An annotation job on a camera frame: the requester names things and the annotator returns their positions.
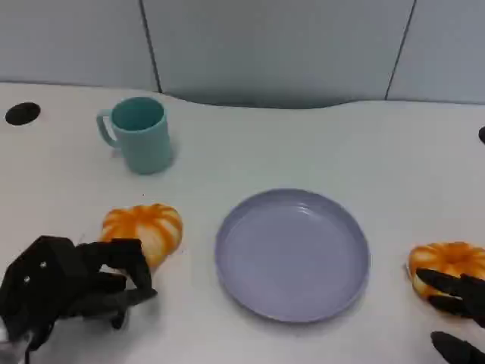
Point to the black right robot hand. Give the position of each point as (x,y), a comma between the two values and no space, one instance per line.
(454,286)

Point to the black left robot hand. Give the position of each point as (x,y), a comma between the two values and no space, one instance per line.
(41,280)

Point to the orange and white bread roll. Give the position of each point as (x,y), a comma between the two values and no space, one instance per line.
(435,256)
(148,223)

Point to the lilac plate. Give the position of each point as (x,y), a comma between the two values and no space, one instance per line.
(291,258)

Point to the pale green mug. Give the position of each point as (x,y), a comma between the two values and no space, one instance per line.
(146,148)

